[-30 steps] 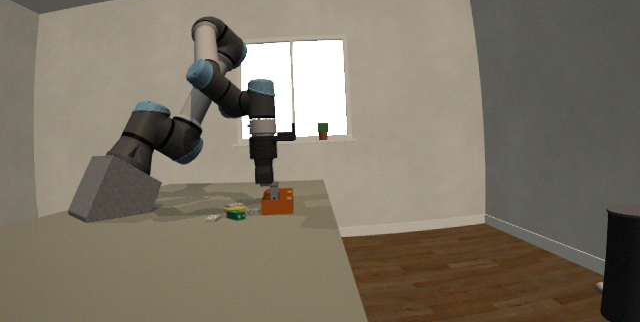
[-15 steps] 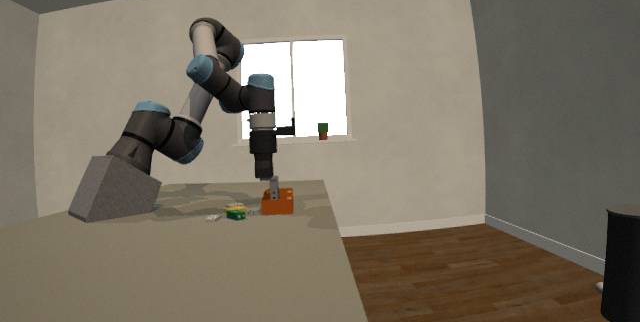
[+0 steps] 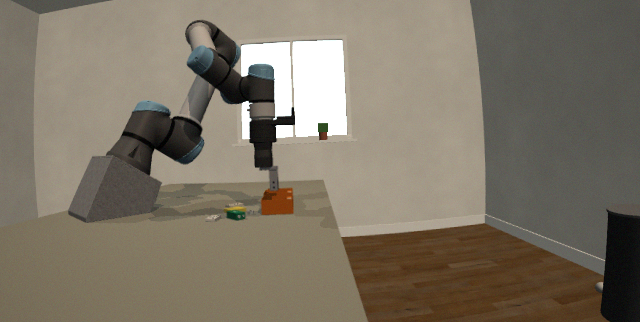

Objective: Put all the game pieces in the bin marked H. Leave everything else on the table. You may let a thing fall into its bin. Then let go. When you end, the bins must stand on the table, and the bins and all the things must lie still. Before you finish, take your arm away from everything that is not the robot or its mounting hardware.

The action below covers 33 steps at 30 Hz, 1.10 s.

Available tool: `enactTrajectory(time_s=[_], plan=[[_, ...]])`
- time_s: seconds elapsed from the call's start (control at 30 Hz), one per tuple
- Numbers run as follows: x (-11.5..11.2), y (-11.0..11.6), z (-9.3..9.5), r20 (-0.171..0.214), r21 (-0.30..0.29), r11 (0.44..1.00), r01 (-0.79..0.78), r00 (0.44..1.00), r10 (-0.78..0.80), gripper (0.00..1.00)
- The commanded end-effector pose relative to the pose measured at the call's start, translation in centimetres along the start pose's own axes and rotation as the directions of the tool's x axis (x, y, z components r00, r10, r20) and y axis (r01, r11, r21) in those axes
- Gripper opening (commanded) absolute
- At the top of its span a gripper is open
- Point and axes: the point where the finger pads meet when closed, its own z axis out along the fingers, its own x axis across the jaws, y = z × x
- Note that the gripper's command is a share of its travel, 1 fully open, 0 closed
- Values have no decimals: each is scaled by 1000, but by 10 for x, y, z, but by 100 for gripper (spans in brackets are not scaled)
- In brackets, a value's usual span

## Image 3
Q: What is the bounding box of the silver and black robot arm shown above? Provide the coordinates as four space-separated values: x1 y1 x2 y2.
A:
106 20 275 175

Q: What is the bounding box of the orange three-compartment bin rack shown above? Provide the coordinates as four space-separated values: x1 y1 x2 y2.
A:
261 188 294 215

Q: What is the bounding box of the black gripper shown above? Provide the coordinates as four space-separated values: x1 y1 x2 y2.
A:
246 102 295 191

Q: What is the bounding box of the yellow sticky note pad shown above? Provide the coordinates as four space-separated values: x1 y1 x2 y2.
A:
224 206 246 213

